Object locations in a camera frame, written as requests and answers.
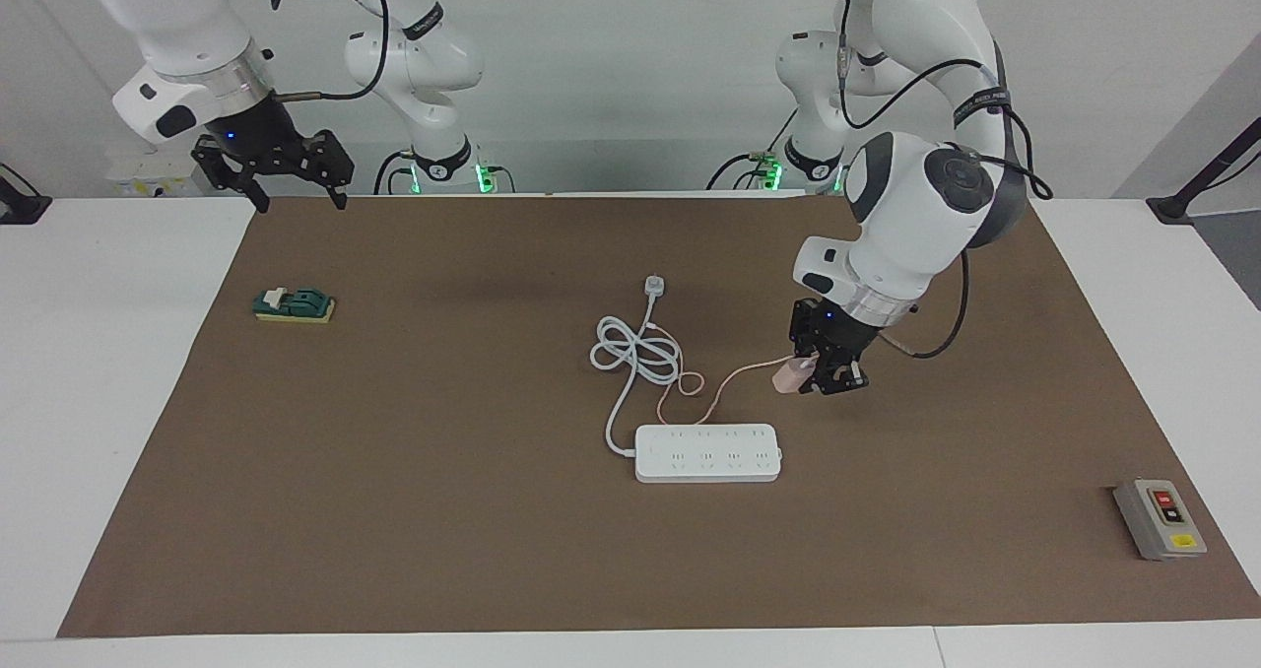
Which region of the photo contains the grey on-off switch box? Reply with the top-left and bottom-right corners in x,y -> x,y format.
1113,478 -> 1209,562

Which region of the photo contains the brown paper table mat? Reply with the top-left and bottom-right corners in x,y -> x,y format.
57,195 -> 1261,639

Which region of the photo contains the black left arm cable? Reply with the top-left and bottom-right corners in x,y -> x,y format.
835,0 -> 1053,360

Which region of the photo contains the black left base cable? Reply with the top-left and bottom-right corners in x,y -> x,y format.
704,106 -> 801,194

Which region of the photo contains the white power strip cable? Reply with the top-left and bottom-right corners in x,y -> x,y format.
589,274 -> 683,455

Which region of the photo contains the black clamp stand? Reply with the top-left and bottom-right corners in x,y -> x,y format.
0,164 -> 52,226
1148,116 -> 1261,226

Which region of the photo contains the pink charging cable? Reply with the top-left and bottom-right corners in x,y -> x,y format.
655,353 -> 801,428

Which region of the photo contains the black right base cable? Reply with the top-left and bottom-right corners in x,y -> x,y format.
372,149 -> 415,196

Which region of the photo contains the pink usb charger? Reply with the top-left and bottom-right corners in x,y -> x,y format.
771,355 -> 815,394

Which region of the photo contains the white power strip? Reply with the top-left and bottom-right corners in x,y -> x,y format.
633,424 -> 784,484

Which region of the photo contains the black base cable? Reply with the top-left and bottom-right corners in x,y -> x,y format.
704,106 -> 801,194
372,149 -> 415,196

